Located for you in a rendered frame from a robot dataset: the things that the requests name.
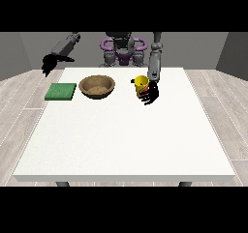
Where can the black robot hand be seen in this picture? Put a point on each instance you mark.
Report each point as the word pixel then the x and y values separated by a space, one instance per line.
pixel 151 93
pixel 49 63

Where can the yellow cup with melon print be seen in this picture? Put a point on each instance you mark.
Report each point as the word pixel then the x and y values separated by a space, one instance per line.
pixel 141 83

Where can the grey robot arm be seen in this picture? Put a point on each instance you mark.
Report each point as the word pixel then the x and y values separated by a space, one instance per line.
pixel 65 45
pixel 155 59

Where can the green square pad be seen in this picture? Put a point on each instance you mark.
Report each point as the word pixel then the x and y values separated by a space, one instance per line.
pixel 60 91

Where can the brown wooden bowl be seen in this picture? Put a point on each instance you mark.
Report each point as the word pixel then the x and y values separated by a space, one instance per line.
pixel 97 86

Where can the grey robot trunk purple rings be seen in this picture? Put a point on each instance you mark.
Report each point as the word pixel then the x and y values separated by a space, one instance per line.
pixel 122 50

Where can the dark table leg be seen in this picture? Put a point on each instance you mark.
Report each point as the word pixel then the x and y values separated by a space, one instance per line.
pixel 62 184
pixel 185 184

